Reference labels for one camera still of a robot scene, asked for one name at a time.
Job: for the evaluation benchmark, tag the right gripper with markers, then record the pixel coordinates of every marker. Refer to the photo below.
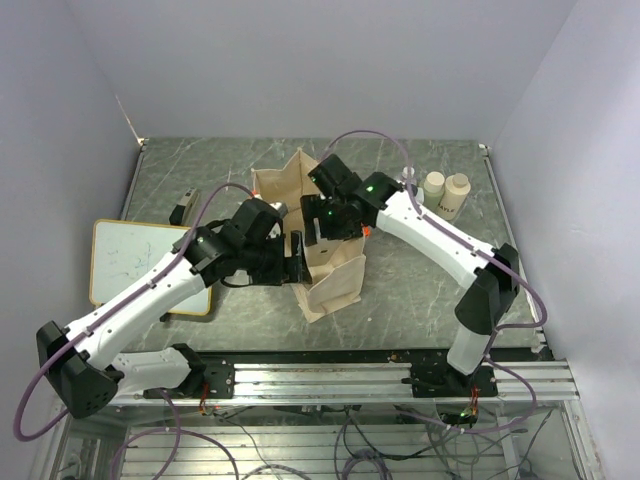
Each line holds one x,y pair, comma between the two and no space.
312,205

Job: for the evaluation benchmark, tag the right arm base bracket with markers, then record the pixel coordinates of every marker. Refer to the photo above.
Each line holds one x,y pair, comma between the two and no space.
440,382

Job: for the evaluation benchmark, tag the clear bottle white cap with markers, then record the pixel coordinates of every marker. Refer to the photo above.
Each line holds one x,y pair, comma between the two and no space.
407,177

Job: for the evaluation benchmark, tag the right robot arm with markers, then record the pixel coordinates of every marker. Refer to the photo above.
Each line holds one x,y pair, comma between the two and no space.
483,271

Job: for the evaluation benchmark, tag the aluminium mounting rail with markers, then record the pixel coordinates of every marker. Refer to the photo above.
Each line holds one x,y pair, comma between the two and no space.
271,384

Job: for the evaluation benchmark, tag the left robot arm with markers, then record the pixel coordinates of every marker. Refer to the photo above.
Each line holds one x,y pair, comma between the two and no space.
85,363

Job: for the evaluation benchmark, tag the whiteboard eraser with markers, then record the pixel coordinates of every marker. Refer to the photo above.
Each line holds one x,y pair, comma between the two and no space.
181,213

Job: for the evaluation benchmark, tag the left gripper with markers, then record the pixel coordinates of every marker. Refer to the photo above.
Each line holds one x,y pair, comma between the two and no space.
282,271

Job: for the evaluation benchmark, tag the beige bottle wooden cap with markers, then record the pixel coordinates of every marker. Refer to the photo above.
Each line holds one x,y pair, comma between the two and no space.
432,190
456,190

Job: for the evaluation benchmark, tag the small whiteboard yellow frame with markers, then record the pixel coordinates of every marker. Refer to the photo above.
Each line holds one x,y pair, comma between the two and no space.
123,252

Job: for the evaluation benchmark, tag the beige canvas tote bag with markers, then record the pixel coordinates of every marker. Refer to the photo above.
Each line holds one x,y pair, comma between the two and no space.
332,288

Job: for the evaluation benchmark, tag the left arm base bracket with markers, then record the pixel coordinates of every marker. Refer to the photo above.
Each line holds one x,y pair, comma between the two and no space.
214,379

